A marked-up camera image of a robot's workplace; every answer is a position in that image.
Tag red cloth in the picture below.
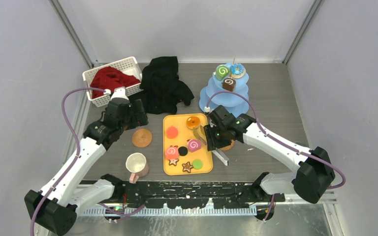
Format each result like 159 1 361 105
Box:
91 66 140 92

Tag red round cake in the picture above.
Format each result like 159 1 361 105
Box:
165 126 179 139

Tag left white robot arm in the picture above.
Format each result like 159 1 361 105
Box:
24 98 148 236

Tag chocolate swirl roll cake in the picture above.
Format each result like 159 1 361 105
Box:
222 77 236 91

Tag pink swirl roll cake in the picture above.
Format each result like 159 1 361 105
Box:
164 146 180 160

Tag orange donut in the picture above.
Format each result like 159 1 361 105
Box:
186 116 201 129

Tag right woven coaster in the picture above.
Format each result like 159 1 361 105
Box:
221 140 235 151

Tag green round macaron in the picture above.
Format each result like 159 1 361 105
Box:
192 159 203 170

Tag left woven coaster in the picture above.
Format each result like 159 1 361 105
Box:
132 129 153 148

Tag brown star cookie right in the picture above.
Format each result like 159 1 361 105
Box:
182 162 193 173

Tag yellow tray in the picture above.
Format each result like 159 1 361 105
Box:
163 113 213 176

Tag brown star cookie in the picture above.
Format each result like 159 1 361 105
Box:
182 162 193 173
168 158 179 166

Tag black cloth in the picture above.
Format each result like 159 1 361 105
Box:
140 56 194 115

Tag white plastic basket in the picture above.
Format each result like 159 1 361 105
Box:
82 57 142 96

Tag blue donut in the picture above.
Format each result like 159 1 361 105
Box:
229 63 246 79

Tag pink cube cake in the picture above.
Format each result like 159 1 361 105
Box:
187 139 202 152

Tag black round cookie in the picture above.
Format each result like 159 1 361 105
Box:
178 147 188 156

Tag brown star cookie left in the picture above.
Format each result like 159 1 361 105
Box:
168 158 179 166

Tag pink mug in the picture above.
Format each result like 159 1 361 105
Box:
126 152 149 184

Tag metal tongs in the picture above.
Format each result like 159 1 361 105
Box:
193 125 229 166

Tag green roll cake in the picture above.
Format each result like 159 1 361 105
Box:
215 65 230 81

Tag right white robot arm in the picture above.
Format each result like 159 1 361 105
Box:
204 105 335 204

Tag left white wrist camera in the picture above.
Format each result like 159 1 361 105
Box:
110 87 129 100

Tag woven coaster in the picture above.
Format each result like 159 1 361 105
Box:
132 129 153 148
221 140 235 151

